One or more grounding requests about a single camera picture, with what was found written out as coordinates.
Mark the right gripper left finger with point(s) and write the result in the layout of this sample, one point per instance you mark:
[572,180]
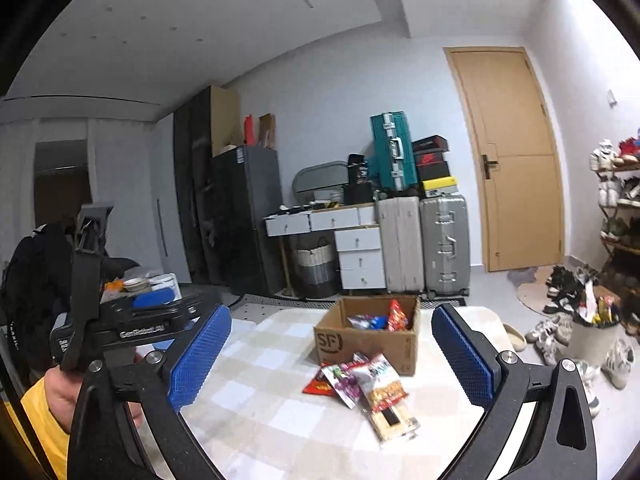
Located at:
[162,386]

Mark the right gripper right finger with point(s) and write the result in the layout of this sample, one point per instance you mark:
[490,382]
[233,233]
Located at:
[559,440]

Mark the blue snack packet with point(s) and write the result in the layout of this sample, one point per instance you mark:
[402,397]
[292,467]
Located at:
[368,322]

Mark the yellow left sleeve forearm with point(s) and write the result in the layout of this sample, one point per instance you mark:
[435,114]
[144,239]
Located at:
[52,437]

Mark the left hand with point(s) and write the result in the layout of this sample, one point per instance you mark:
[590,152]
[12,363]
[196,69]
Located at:
[62,390]

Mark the blue stacked bowls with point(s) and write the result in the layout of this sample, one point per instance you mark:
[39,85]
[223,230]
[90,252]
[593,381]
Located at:
[154,299]

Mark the beige slipper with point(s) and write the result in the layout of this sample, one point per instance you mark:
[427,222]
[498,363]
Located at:
[517,340]

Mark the red snack packet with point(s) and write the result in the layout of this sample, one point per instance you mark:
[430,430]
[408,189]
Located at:
[319,385]

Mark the clear cracker packet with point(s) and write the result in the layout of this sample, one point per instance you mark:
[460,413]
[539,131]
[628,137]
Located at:
[394,422]

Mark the small purple candy bag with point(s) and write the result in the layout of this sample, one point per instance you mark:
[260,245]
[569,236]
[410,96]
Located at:
[342,381]

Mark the woven laundry basket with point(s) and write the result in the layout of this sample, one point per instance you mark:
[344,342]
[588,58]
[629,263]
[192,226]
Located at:
[316,268]

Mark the white peanut snack bag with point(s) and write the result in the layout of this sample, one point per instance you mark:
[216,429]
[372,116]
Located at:
[380,383]

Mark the dark grey refrigerator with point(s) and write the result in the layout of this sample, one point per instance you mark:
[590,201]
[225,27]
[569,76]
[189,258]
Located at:
[247,189]

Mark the brown cardboard SF box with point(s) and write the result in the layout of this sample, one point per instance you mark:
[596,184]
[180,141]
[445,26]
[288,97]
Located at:
[336,341]

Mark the wooden door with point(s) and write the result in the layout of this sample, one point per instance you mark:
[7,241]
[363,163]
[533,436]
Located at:
[515,155]

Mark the black tall cabinet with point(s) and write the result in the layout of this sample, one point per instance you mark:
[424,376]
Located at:
[203,126]

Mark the white drawer desk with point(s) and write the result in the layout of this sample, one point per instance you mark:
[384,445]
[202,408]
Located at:
[354,233]

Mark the silver hard suitcase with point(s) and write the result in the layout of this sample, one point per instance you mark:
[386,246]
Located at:
[445,245]

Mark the oval grey mirror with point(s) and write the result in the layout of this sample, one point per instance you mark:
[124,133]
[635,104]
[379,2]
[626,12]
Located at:
[321,182]

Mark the beige hard suitcase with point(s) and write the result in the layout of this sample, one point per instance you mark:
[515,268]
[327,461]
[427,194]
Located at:
[400,227]

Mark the wooden shoe rack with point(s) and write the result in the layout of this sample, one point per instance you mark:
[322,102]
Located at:
[617,168]

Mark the stacked shoe boxes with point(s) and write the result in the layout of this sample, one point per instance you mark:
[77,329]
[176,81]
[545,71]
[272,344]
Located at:
[432,168]

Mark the teal hard suitcase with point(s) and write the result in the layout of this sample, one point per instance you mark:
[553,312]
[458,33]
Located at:
[393,150]

